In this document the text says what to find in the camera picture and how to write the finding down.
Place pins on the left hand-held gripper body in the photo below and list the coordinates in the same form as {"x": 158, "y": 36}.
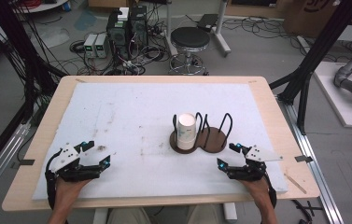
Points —
{"x": 71, "y": 172}

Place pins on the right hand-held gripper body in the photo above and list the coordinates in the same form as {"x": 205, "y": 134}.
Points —
{"x": 248, "y": 172}

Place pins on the stack of white cups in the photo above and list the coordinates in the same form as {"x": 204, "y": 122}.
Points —
{"x": 185, "y": 138}

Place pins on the person's left hand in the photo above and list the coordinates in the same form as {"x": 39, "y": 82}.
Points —
{"x": 66, "y": 191}

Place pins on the person's right hand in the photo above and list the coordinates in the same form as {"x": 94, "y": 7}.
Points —
{"x": 260, "y": 191}

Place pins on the white table leg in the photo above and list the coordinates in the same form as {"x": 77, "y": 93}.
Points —
{"x": 230, "y": 213}
{"x": 100, "y": 217}

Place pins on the black tape piece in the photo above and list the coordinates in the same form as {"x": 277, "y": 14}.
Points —
{"x": 27, "y": 162}
{"x": 303, "y": 158}

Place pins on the wooden stick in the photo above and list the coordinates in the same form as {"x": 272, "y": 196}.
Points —
{"x": 295, "y": 183}

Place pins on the white mat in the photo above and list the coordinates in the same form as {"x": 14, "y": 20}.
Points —
{"x": 117, "y": 102}

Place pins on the person's right leg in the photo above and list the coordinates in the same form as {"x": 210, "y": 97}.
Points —
{"x": 204, "y": 216}

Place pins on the person's leg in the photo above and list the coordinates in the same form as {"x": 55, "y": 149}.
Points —
{"x": 130, "y": 217}
{"x": 204, "y": 216}

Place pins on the person's left leg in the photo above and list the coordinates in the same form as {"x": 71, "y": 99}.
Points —
{"x": 130, "y": 217}

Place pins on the white power strip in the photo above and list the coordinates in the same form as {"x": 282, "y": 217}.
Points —
{"x": 130, "y": 65}

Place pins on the grey power supply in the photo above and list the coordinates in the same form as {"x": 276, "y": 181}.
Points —
{"x": 90, "y": 46}
{"x": 102, "y": 45}

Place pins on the white platform board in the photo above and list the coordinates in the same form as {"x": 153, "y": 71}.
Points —
{"x": 341, "y": 105}

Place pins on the black computer tower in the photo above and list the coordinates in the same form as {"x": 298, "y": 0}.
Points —
{"x": 138, "y": 28}
{"x": 117, "y": 37}

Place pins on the black round stool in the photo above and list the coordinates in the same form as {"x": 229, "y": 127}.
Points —
{"x": 190, "y": 37}

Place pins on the black flat device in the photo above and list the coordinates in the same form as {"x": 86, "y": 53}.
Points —
{"x": 208, "y": 21}

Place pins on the white box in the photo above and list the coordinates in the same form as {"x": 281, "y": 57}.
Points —
{"x": 123, "y": 14}

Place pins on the cardboard box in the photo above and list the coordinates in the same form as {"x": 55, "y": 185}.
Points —
{"x": 301, "y": 18}

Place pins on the white round table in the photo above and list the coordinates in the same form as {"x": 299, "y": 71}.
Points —
{"x": 46, "y": 6}

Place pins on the aluminium rail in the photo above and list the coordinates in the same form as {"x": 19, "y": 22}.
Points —
{"x": 5, "y": 155}
{"x": 316, "y": 183}

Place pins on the white stand frame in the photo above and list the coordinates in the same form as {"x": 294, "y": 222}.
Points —
{"x": 222, "y": 40}

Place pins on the black metal frame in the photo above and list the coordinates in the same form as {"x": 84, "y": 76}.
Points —
{"x": 18, "y": 46}
{"x": 320, "y": 40}

